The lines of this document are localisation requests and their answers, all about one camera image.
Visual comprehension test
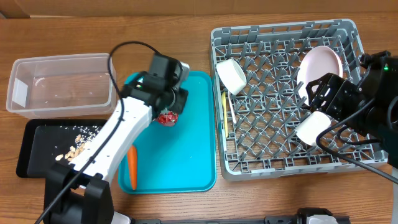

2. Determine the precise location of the clear plastic bin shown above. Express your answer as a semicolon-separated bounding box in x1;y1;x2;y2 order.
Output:
6;53;117;119

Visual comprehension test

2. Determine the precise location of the teal plastic tray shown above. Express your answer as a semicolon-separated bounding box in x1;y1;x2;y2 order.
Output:
118;71;216;194

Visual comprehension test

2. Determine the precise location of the pink round plate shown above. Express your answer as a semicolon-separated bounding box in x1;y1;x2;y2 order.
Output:
297;46;343;106

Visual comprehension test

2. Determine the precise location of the grey dishwasher rack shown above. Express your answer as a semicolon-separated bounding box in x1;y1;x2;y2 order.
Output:
210;19;397;182

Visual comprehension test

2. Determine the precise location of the orange carrot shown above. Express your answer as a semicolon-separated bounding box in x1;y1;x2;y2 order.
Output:
127;145;137;190

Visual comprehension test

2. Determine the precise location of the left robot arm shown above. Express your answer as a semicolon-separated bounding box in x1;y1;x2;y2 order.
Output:
37;68;190;224

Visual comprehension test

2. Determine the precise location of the white cup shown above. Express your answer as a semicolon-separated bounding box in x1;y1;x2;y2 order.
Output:
295;111;331;146

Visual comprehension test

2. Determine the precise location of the yellow plastic spoon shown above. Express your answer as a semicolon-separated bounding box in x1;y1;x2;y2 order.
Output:
221;92;229;138

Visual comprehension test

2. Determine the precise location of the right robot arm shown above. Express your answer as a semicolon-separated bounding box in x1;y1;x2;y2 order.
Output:
306;50;397;184

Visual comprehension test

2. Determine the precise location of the black plastic tray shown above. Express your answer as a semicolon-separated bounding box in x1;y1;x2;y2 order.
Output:
16;119;106;178

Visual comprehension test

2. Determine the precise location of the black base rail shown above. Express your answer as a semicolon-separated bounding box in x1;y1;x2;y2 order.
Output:
111;207;352;224

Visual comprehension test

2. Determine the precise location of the red snack wrapper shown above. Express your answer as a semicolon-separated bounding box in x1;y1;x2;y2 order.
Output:
156;111;178;127

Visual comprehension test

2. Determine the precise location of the pile of nuts and rice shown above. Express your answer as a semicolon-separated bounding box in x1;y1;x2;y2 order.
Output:
38;125;102;163

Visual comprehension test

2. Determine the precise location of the green bowl with nuts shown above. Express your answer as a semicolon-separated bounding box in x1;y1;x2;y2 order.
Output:
216;58;247;95

